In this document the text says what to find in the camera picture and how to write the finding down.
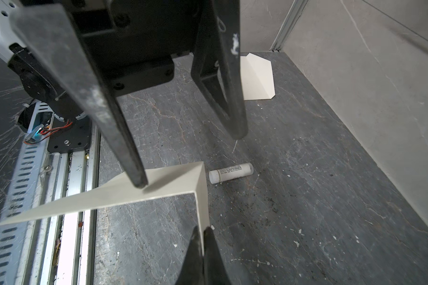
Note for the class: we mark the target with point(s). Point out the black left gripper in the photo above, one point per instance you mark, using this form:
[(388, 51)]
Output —
[(99, 49)]

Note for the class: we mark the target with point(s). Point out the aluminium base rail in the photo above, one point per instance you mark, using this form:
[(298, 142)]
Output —
[(49, 250)]

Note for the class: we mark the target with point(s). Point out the aluminium frame left post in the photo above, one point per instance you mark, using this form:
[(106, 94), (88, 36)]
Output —
[(288, 25)]

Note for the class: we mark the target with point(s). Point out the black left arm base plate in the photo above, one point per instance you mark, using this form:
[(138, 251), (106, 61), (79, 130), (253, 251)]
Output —
[(74, 138)]

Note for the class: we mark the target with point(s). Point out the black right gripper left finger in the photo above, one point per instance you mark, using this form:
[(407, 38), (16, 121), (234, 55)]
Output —
[(192, 268)]

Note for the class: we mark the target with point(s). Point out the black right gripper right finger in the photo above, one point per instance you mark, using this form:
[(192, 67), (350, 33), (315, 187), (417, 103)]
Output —
[(214, 272)]

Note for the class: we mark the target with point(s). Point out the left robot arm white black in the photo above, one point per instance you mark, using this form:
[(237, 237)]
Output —
[(35, 79)]

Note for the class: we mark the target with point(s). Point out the white paper envelope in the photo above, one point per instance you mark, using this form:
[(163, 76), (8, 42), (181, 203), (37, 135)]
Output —
[(257, 82)]

